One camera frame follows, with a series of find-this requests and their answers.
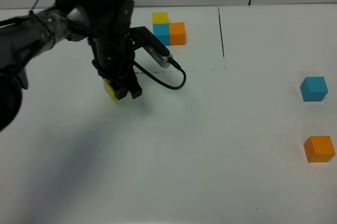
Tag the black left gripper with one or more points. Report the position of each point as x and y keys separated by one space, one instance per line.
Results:
x=113 y=57

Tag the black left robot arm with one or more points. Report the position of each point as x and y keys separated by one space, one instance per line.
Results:
x=105 y=23

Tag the blue template cube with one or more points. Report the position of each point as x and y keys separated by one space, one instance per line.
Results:
x=162 y=33

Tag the orange template cube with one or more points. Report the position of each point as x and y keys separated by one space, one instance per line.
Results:
x=177 y=33

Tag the yellow template cube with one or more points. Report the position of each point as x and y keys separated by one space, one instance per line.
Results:
x=160 y=18

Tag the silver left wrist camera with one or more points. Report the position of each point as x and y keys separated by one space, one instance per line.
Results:
x=142 y=37

